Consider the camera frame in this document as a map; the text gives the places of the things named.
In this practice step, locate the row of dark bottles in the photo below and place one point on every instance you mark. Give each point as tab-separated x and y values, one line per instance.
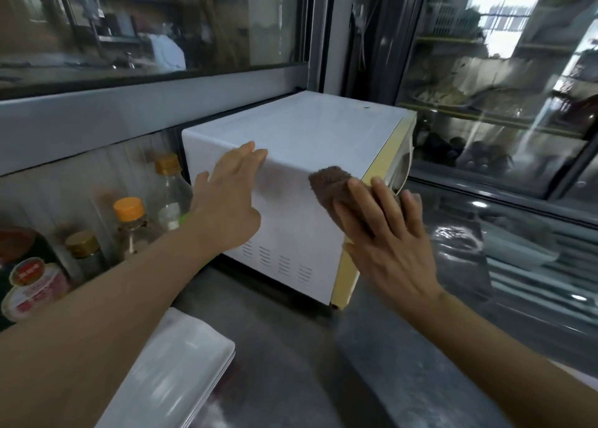
467	154

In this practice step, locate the clear bottle green label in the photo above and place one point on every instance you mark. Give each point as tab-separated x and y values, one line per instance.
170	194

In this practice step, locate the plate of shredded food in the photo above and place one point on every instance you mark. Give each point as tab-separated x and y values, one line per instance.
441	96

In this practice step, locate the white rectangular plate orange print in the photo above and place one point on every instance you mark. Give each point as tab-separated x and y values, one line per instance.
219	381
173	362

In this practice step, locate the person's left hand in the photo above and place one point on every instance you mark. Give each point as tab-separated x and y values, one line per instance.
229	208

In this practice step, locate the small green glass bottle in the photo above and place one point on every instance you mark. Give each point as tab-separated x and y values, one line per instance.
84	250

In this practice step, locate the red sauce bottle orange cap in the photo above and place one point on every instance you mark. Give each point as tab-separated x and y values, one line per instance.
28	278

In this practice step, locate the glass display fridge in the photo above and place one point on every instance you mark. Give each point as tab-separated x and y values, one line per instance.
490	180

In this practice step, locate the person's left forearm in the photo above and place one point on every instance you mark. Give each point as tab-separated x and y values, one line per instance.
93	325

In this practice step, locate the white microwave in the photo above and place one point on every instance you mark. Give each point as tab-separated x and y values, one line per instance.
317	129

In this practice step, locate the person's right hand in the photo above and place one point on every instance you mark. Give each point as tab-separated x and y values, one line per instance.
397	259

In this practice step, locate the stainless steel table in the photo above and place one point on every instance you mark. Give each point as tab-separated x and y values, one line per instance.
303	348

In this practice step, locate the dark sauce bottle orange cap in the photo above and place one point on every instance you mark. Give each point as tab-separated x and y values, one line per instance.
131	222

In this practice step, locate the brown cleaning cloth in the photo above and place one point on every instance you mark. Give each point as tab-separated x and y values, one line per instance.
329	185

